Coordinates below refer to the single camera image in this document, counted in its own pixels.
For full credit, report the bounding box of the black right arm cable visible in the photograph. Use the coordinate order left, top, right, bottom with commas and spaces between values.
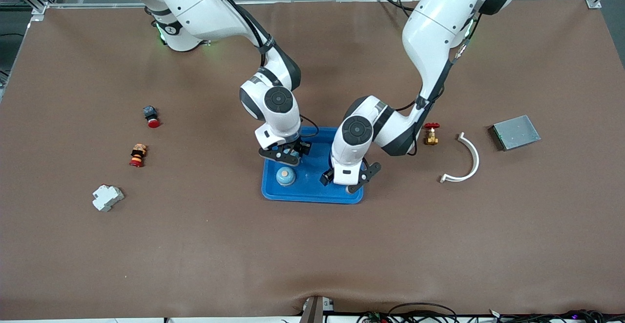
203, 0, 319, 138

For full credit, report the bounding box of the silver metal power supply box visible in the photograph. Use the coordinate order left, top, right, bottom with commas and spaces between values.
489, 115, 542, 152

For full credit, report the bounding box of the red button with black body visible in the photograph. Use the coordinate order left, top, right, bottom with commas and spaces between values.
143, 106, 161, 129

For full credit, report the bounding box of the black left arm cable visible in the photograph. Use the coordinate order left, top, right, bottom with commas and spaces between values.
393, 13, 484, 157

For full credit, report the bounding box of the red yellow emergency stop button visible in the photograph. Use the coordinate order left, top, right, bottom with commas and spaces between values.
129, 143, 147, 168

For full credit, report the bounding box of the white circuit breaker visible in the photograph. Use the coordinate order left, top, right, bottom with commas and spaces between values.
92, 184, 125, 212

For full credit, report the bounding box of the black looped cable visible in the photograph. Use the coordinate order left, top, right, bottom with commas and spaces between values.
388, 303, 459, 323

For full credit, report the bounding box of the blue plastic tray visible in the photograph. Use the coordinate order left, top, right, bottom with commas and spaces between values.
261, 125, 365, 204

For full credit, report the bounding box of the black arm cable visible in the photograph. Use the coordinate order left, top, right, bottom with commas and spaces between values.
393, 13, 484, 157
203, 0, 319, 138

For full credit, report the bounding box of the black base cable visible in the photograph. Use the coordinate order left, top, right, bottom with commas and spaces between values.
374, 0, 416, 17

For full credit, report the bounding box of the black cable bundle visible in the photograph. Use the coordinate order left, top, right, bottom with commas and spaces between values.
488, 308, 625, 323

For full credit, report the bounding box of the white curved plastic clip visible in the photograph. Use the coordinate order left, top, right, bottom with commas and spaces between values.
439, 132, 480, 183

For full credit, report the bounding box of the brown table mat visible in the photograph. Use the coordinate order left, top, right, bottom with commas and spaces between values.
0, 0, 625, 320

